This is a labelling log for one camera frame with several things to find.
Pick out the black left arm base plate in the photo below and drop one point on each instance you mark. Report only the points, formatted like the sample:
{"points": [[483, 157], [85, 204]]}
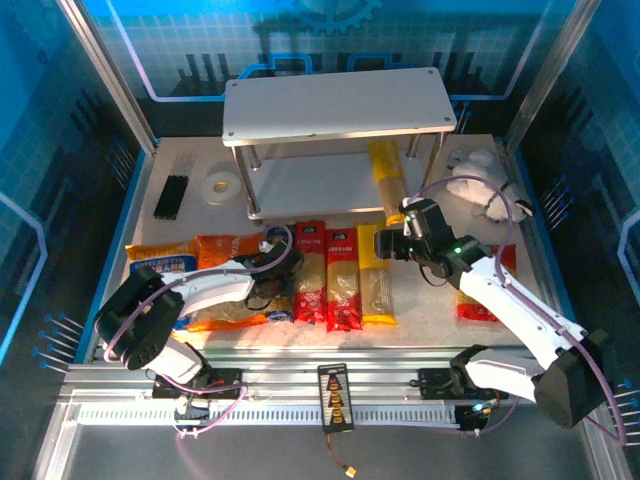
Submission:
{"points": [[225, 382]]}

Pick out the orange pasta bag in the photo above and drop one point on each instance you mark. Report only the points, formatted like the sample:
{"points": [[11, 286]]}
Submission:
{"points": [[225, 247]]}

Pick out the red spaghetti pack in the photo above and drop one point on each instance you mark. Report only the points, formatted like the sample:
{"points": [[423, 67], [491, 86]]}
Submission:
{"points": [[310, 270], [343, 280]]}

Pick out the white two-tier shelf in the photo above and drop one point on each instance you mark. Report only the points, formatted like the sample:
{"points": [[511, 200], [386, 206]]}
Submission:
{"points": [[335, 105]]}

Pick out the blue orecchiette pasta bag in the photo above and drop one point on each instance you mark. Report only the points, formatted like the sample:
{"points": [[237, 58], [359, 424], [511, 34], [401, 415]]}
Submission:
{"points": [[160, 257]]}

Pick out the white plush toy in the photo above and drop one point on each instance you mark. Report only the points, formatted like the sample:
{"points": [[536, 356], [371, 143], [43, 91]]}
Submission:
{"points": [[480, 180]]}

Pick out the black aluminium profile bar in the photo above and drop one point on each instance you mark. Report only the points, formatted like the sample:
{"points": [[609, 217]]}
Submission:
{"points": [[171, 196]]}

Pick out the white tape roll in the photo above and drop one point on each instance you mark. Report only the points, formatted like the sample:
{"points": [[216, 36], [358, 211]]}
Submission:
{"points": [[221, 187]]}

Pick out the red macaroni bag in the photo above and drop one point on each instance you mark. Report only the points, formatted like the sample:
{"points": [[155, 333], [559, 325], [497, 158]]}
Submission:
{"points": [[472, 310]]}

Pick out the yellow spaghetti pack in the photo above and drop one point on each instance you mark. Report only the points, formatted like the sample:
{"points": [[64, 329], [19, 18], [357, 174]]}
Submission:
{"points": [[387, 175], [377, 290]]}

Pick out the aluminium mounting rail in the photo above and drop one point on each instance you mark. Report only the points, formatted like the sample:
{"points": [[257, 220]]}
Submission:
{"points": [[300, 357]]}

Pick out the aluminium frame post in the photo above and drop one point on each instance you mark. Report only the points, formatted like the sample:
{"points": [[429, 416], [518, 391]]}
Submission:
{"points": [[547, 75], [107, 75]]}

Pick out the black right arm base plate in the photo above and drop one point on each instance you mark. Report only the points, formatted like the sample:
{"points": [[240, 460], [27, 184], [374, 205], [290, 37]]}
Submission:
{"points": [[432, 382]]}

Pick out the blue spaghetti pack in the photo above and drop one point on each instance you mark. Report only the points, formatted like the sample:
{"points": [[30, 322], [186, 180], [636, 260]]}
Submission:
{"points": [[280, 315]]}

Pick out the black yellow control pendant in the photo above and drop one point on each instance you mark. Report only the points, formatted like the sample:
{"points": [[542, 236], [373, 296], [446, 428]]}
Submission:
{"points": [[336, 397]]}

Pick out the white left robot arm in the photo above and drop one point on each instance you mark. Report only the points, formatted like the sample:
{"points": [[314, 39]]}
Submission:
{"points": [[215, 287]]}

